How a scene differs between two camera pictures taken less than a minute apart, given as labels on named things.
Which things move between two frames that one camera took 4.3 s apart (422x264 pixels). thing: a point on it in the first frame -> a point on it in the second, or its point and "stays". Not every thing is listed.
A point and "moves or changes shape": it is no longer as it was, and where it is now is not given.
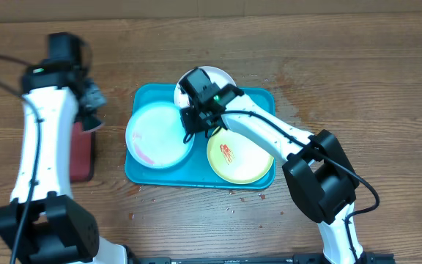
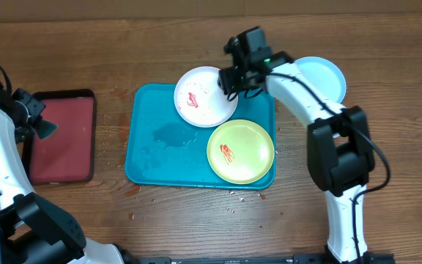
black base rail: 363,258 stays
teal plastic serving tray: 195,172 stays
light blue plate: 154,136 -> 325,76
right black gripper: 190,119 -> 228,81
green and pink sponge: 90,123 moves or changes shape
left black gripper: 96,96 -> 36,107
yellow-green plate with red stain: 236,160 stays
